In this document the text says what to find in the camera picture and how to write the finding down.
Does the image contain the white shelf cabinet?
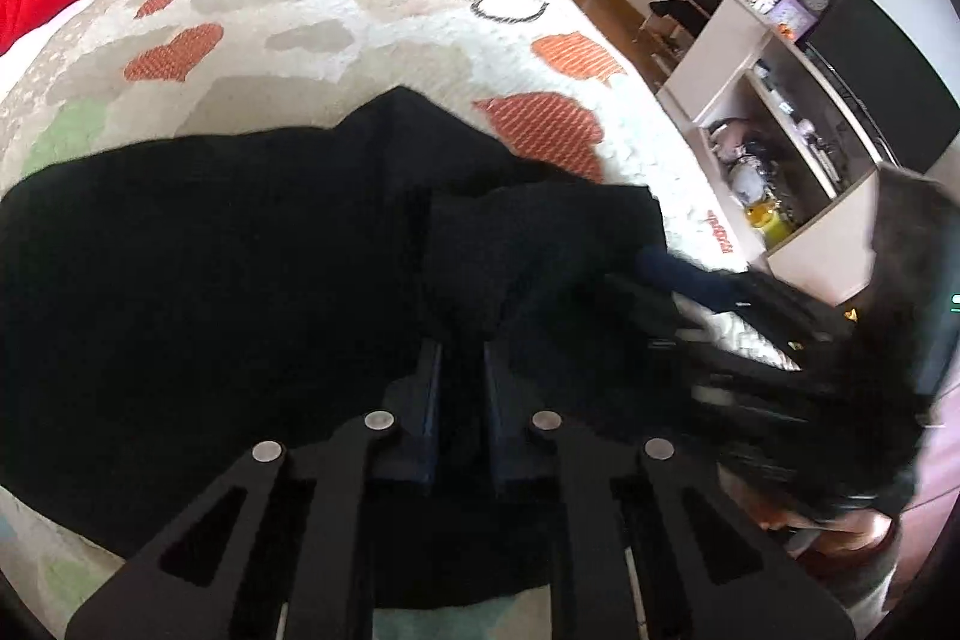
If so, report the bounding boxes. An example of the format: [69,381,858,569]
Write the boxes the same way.
[655,0,895,305]

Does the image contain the black pants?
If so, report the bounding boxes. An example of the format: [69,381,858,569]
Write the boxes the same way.
[0,85,725,612]

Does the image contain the black television screen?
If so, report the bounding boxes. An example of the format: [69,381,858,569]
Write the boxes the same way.
[805,0,960,176]

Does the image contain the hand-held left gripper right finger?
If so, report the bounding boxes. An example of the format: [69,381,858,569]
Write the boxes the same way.
[482,340,856,640]

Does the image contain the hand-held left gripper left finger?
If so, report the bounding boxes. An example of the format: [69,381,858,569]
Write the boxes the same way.
[64,338,445,640]

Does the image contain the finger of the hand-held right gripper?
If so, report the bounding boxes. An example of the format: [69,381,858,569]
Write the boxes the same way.
[600,244,860,348]
[649,321,833,431]

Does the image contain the white fleece blanket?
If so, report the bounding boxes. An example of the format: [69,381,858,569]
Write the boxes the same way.
[0,0,106,86]

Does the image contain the person's right hand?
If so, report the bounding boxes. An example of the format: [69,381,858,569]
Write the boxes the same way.
[754,501,897,562]

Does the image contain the yellow container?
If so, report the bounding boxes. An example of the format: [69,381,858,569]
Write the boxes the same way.
[745,199,797,247]

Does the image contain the quilted heart-pattern bedspread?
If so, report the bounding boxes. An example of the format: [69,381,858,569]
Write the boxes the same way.
[0,0,785,640]

